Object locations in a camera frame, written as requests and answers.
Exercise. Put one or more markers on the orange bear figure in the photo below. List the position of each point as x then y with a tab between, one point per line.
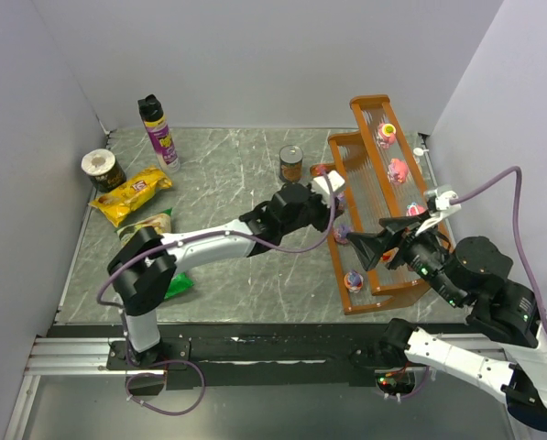
389	255

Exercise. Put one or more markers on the purple bunny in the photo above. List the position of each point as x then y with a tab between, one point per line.
341	201

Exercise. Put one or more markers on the green Chuba cassava chips bag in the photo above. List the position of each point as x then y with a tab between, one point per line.
162	224

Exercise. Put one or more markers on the chips tube with white lid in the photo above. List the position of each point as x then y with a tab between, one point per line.
103	170

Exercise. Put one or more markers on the orange tiered display shelf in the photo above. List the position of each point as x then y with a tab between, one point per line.
370	196

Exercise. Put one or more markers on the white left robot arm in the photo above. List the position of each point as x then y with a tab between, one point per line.
142	271

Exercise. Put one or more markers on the purple insect spray can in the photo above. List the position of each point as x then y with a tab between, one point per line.
153	118

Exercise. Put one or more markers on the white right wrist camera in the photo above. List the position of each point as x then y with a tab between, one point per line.
442	202

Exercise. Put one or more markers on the pink round figure teal face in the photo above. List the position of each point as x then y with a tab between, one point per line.
415	209

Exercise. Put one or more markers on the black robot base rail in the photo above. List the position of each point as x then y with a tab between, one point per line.
217	355

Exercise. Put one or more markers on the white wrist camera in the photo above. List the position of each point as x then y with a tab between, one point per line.
327	182
442	202

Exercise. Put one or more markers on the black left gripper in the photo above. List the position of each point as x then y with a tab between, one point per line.
324	213

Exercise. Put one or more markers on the pink figure with green hat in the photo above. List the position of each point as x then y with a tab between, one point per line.
386	135

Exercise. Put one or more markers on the purple cat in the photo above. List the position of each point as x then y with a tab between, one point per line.
340	234

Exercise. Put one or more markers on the brown tin can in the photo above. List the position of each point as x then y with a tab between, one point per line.
290	163

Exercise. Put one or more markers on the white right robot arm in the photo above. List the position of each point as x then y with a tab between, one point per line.
473	274

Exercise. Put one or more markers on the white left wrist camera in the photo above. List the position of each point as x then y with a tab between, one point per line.
327	182

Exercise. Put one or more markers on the yellow snack bag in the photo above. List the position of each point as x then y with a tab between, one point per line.
121	202

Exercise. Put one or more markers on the pink pig figure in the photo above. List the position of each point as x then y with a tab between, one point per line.
398	171

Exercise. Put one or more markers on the purple figure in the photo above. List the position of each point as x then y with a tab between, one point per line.
353	281

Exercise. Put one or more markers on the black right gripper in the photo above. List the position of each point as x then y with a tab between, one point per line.
402	240

